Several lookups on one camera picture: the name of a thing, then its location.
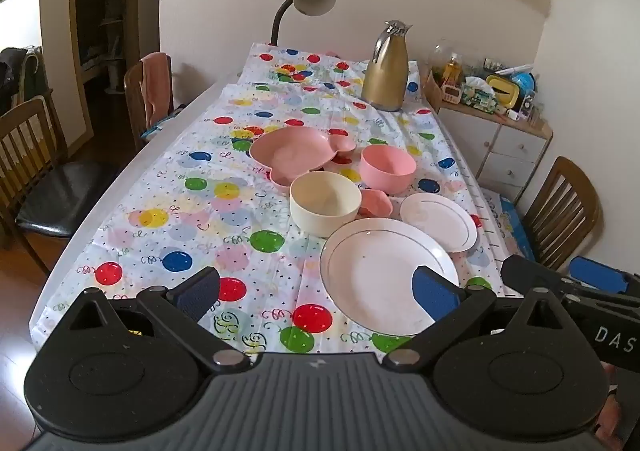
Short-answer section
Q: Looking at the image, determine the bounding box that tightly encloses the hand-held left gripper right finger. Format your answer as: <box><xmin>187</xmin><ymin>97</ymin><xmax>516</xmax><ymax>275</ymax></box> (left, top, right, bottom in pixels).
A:
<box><xmin>382</xmin><ymin>265</ymin><xmax>576</xmax><ymax>373</ymax></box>

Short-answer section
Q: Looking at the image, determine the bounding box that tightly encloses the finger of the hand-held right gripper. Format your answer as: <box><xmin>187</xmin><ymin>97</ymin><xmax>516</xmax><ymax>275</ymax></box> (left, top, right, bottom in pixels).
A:
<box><xmin>501</xmin><ymin>255</ymin><xmax>576</xmax><ymax>300</ymax></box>
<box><xmin>570</xmin><ymin>256</ymin><xmax>640</xmax><ymax>296</ymax></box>

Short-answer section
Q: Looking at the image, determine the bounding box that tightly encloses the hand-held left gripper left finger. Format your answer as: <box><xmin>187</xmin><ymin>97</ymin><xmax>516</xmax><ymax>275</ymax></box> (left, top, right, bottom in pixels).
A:
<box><xmin>62</xmin><ymin>267</ymin><xmax>251</xmax><ymax>373</ymax></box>

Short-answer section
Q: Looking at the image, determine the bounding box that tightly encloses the large white plate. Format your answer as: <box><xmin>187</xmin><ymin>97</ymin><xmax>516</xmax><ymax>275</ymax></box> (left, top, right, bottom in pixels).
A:
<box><xmin>320</xmin><ymin>217</ymin><xmax>461</xmax><ymax>337</ymax></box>

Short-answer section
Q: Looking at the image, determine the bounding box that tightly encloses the small white plate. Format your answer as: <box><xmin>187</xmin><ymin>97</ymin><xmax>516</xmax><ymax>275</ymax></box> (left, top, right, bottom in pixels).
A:
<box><xmin>399</xmin><ymin>192</ymin><xmax>480</xmax><ymax>253</ymax></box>

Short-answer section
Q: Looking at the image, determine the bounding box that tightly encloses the small pink cup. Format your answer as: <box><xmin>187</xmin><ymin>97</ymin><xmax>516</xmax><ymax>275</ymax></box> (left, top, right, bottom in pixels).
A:
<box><xmin>357</xmin><ymin>188</ymin><xmax>393</xmax><ymax>219</ymax></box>

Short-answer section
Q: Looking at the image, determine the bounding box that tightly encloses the pink bowl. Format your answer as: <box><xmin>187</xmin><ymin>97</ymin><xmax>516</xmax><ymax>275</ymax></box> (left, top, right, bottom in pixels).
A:
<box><xmin>360</xmin><ymin>145</ymin><xmax>417</xmax><ymax>196</ymax></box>

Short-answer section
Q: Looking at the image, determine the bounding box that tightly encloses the cream bowl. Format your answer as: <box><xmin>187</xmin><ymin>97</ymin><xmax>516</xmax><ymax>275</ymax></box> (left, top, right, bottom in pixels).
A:
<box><xmin>289</xmin><ymin>172</ymin><xmax>362</xmax><ymax>238</ymax></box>

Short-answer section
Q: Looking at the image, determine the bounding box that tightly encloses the pink mouse-shaped divided plate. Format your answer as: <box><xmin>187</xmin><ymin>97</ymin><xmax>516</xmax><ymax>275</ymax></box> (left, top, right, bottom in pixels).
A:
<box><xmin>249</xmin><ymin>126</ymin><xmax>358</xmax><ymax>192</ymax></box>

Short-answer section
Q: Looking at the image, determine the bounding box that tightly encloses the person's right hand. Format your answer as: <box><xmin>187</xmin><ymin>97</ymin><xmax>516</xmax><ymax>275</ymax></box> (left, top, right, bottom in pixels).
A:
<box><xmin>601</xmin><ymin>361</ymin><xmax>627</xmax><ymax>437</ymax></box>

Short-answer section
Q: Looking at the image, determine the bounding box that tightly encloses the blue printed carton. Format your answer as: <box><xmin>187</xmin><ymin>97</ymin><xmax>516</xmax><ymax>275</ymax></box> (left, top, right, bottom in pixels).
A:
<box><xmin>500</xmin><ymin>196</ymin><xmax>538</xmax><ymax>262</ymax></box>

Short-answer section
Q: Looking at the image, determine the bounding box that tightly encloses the wooden slatted chair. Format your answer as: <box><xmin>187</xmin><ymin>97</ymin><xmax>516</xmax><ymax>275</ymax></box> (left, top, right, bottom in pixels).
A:
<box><xmin>520</xmin><ymin>156</ymin><xmax>603</xmax><ymax>272</ymax></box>

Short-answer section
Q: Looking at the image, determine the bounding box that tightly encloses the balloon printed tablecloth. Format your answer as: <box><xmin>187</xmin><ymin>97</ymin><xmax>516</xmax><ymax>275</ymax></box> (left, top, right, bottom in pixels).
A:
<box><xmin>30</xmin><ymin>41</ymin><xmax>508</xmax><ymax>357</ymax></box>

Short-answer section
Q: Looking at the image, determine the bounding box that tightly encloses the white drawer cabinet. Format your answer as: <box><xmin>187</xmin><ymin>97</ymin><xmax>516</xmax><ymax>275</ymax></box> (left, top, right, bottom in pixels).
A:
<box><xmin>440</xmin><ymin>96</ymin><xmax>553</xmax><ymax>207</ymax></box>

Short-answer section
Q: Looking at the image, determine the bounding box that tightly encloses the wooden chair with dark seat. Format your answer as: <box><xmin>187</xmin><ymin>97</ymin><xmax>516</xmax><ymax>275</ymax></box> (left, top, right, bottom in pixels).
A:
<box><xmin>0</xmin><ymin>96</ymin><xmax>126</xmax><ymax>277</ymax></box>

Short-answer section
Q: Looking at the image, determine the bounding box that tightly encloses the blue seat cushion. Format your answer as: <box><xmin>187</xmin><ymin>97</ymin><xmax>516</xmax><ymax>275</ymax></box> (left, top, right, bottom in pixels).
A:
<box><xmin>142</xmin><ymin>104</ymin><xmax>188</xmax><ymax>139</ymax></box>

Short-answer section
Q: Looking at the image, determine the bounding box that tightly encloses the green tissue box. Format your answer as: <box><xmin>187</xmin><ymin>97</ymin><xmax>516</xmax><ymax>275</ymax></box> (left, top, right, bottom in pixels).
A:
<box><xmin>460</xmin><ymin>76</ymin><xmax>499</xmax><ymax>114</ymax></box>

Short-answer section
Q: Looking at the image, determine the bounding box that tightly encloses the yellow plastic box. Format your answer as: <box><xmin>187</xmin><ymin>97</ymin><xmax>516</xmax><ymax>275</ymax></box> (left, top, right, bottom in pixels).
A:
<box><xmin>486</xmin><ymin>74</ymin><xmax>521</xmax><ymax>109</ymax></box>

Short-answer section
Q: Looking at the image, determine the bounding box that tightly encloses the wooden chair with towel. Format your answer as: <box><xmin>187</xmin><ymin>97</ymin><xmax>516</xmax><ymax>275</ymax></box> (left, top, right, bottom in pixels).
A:
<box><xmin>123</xmin><ymin>52</ymin><xmax>176</xmax><ymax>152</ymax></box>

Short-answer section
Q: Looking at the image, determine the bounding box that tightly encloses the cardboard box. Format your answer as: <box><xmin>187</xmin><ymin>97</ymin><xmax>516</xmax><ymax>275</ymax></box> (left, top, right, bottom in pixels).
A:
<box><xmin>425</xmin><ymin>64</ymin><xmax>463</xmax><ymax>114</ymax></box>

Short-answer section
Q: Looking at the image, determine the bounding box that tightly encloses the pink towel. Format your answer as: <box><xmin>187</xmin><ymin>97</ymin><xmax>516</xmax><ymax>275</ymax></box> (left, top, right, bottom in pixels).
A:
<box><xmin>140</xmin><ymin>52</ymin><xmax>173</xmax><ymax>129</ymax></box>

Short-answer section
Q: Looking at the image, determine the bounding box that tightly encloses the gold thermos jug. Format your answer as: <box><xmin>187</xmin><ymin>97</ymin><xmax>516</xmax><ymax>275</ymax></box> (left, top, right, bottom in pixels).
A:
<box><xmin>361</xmin><ymin>20</ymin><xmax>413</xmax><ymax>113</ymax></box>

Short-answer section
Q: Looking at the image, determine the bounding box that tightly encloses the dark jackets pile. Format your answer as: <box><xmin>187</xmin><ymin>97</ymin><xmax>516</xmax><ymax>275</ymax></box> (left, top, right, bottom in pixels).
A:
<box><xmin>0</xmin><ymin>46</ymin><xmax>53</xmax><ymax>117</ymax></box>

